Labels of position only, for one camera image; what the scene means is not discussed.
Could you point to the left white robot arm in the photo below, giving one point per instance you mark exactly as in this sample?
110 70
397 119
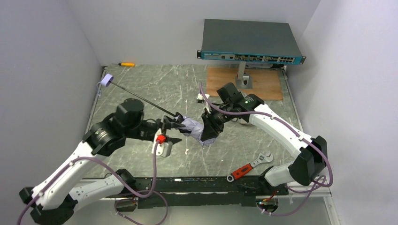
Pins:
57 198

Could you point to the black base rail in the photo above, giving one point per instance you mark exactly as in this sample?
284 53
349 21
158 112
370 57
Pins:
210 190

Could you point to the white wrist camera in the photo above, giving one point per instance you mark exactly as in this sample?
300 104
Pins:
200 98
162 145

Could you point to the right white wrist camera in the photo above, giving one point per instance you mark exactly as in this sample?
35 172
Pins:
200 98

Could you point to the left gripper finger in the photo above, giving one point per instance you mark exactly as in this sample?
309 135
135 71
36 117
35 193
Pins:
171 123
173 140

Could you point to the red handled adjustable wrench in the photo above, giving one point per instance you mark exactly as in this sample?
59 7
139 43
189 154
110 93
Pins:
240 172

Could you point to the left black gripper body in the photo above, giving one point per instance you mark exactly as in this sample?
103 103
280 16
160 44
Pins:
166 124

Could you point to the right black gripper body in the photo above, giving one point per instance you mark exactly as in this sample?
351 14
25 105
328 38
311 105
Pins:
213 119

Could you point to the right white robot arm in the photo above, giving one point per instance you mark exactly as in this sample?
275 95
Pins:
309 154

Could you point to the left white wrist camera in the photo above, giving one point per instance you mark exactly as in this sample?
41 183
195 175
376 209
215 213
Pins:
162 145

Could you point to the wooden base board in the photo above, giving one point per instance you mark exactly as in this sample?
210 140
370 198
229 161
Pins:
265 82

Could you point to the yellow handled screwdriver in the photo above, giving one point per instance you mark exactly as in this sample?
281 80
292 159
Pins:
123 64

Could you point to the black yellow tool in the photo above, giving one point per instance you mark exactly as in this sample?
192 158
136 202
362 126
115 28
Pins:
277 66

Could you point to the lilac umbrella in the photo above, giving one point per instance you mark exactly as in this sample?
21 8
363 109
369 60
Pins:
191 127

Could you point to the pink umbrella case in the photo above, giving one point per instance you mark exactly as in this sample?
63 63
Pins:
244 122

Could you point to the network switch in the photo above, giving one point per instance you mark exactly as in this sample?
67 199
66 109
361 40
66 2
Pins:
249 42

